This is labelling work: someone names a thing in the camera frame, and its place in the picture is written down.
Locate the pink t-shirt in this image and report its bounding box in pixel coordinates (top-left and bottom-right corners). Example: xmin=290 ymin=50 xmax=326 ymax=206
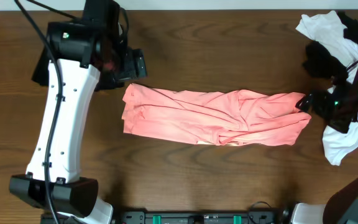
xmin=122 ymin=83 xmax=311 ymax=146

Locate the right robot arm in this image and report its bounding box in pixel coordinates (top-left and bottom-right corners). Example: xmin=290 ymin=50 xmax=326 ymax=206
xmin=283 ymin=62 xmax=358 ymax=224

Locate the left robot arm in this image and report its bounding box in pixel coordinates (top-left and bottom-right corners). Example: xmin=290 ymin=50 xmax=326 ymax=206
xmin=9 ymin=0 xmax=147 ymax=223

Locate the black folded fabric bag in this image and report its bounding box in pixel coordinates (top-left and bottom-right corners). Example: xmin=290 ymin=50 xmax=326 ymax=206
xmin=32 ymin=49 xmax=124 ymax=91

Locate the black t-shirt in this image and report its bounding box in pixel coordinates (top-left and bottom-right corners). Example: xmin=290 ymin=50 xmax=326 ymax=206
xmin=303 ymin=11 xmax=358 ymax=79

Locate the white t-shirt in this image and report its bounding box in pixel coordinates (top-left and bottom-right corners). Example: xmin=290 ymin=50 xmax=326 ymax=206
xmin=296 ymin=11 xmax=358 ymax=166

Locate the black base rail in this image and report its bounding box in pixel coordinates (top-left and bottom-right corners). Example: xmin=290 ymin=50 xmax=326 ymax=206
xmin=40 ymin=208 xmax=290 ymax=224

